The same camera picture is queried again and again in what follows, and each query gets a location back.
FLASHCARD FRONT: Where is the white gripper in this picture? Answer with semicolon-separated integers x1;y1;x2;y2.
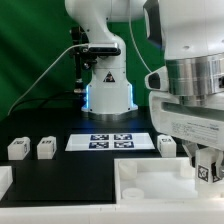
149;91;224;179

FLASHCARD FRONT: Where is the white square tabletop tray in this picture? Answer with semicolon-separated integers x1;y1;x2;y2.
114;157;224;204

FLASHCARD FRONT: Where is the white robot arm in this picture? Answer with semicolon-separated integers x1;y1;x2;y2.
65;0;224;182

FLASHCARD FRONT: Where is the white sheet with markers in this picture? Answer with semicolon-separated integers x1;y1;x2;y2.
65;133;154;152

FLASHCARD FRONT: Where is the white block left edge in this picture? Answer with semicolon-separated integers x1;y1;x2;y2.
0;166;13;200

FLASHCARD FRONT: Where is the white front rail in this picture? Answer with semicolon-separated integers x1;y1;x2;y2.
0;203;224;224

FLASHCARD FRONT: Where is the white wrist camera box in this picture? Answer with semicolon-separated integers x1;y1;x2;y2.
145;66;169;92

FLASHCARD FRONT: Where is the white cable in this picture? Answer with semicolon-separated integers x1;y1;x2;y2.
7;42;90;116

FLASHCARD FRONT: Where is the black cable on table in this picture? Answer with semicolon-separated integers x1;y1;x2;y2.
7;94;84;116

